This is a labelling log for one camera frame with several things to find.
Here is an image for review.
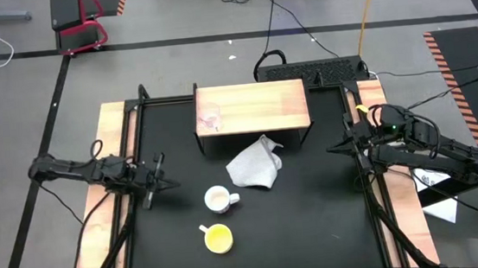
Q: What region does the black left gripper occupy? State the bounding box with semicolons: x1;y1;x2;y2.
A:
130;150;184;212

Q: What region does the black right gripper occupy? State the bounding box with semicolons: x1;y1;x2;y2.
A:
323;111;385;179

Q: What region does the red white patterned mug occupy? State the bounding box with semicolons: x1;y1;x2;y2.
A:
203;182;242;216

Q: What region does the yellow mug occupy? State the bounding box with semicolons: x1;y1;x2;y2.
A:
197;220;235;256

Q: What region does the clear glass mug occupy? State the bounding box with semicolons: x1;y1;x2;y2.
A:
194;100;226;135

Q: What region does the wooden shelf with black legs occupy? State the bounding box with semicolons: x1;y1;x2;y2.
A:
191;78;316;156

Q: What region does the black perforated computer case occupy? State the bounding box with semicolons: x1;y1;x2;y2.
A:
256;54;371;93

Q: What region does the grey waffle cloth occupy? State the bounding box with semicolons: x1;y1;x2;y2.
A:
223;132;288;193

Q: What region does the black slanted beam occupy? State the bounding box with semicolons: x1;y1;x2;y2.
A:
414;158;478;208

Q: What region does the white paper sheet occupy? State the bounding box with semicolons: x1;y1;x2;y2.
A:
411;166;460;227

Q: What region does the large black orange-striped ramp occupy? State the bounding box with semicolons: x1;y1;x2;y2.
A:
423;25;478;165

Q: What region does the red black step stool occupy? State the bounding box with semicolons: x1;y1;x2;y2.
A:
48;0;111;58

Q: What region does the black cable harness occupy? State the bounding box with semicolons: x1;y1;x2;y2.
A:
361;169;439;268
65;188;143;268

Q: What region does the black aluminium table frame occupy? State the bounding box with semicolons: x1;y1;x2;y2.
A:
55;59;442;268

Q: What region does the thin black cable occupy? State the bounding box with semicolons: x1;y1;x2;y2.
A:
272;0;341;64
369;59;478;82
259;0;285;57

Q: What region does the thick black looped cable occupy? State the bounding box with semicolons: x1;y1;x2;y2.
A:
251;48;290;83

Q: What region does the yellow cable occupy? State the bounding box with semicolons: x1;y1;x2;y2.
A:
353;0;387;57

